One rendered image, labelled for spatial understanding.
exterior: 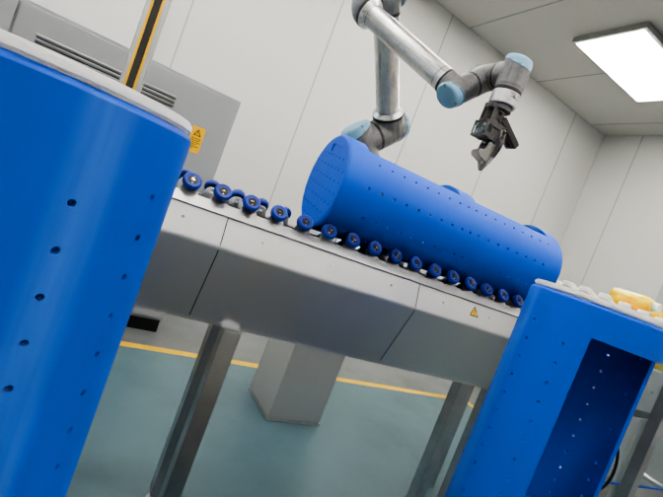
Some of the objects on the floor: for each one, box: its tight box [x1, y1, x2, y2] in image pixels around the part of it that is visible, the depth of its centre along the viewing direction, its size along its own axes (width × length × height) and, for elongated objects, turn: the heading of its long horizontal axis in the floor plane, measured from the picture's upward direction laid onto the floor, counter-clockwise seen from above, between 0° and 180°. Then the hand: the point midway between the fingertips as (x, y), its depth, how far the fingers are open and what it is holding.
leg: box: [437, 388, 488, 497], centre depth 159 cm, size 6×6×63 cm
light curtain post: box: [118, 0, 173, 93], centre depth 133 cm, size 6×6×170 cm
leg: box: [405, 382, 471, 497], centre depth 172 cm, size 6×6×63 cm
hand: (482, 168), depth 145 cm, fingers closed
